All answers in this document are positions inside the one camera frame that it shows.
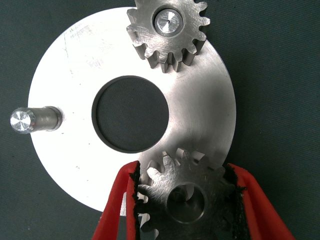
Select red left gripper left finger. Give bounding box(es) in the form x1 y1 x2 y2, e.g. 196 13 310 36
91 160 143 240

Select round metal carrier plate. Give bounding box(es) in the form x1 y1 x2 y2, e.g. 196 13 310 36
9 6 237 217

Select steel planetary gear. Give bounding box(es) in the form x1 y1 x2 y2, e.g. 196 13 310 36
126 0 211 74
136 147 241 240

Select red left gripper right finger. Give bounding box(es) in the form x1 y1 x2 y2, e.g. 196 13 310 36
223 162 297 240

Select dark grey table cloth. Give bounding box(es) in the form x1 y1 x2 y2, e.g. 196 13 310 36
0 0 320 240

